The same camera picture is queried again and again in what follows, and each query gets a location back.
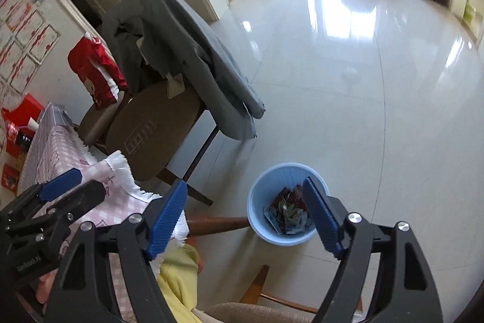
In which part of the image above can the pink checked tablecloth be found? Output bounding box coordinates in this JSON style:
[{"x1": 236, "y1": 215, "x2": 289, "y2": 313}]
[{"x1": 17, "y1": 101, "x2": 190, "y2": 271}]

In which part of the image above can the small red packet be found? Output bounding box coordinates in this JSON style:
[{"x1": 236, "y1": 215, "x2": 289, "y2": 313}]
[{"x1": 0, "y1": 164, "x2": 20, "y2": 191}]

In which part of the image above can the wooden armchair with beige cushion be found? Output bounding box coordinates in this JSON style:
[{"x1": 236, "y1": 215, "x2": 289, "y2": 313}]
[{"x1": 185, "y1": 216, "x2": 364, "y2": 323}]

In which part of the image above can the grey jacket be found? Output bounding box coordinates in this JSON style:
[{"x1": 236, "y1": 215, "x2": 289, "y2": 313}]
[{"x1": 100, "y1": 0, "x2": 266, "y2": 141}]

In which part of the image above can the large red cardboard box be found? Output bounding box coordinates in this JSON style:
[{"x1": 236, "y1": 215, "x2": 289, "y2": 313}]
[{"x1": 0, "y1": 94, "x2": 46, "y2": 158}]

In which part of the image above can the grey-brown chair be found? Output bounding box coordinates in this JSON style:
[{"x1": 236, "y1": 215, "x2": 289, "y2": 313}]
[{"x1": 77, "y1": 92, "x2": 134, "y2": 150}]

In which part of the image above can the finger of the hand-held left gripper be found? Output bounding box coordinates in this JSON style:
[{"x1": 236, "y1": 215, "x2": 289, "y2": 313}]
[
  {"x1": 46, "y1": 180, "x2": 106, "y2": 224},
  {"x1": 0, "y1": 169, "x2": 83, "y2": 230}
]

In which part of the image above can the row of wall certificates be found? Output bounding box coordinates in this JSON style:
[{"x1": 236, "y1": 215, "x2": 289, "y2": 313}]
[{"x1": 0, "y1": 0, "x2": 62, "y2": 97}]

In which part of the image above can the pile of snack wrappers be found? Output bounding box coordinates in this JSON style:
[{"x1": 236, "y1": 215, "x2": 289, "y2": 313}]
[{"x1": 263, "y1": 185, "x2": 315, "y2": 235}]

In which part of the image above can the red garment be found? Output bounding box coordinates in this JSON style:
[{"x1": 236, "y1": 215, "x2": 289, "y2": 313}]
[{"x1": 67, "y1": 35, "x2": 129, "y2": 110}]

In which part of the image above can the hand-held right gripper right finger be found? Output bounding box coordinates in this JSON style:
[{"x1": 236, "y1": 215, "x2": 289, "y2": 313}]
[{"x1": 302, "y1": 176, "x2": 443, "y2": 323}]

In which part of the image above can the brown round-seat chair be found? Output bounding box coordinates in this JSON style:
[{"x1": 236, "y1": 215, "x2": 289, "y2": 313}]
[{"x1": 105, "y1": 81, "x2": 221, "y2": 206}]

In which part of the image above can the person's yellow clothing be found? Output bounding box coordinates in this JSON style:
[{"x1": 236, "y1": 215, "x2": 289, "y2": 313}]
[{"x1": 155, "y1": 245, "x2": 205, "y2": 323}]

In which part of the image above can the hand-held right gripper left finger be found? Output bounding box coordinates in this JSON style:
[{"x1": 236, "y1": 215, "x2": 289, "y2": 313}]
[{"x1": 47, "y1": 179, "x2": 190, "y2": 323}]

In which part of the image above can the blue plastic waste bin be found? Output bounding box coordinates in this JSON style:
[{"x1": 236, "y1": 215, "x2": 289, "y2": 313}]
[{"x1": 247, "y1": 162, "x2": 330, "y2": 246}]

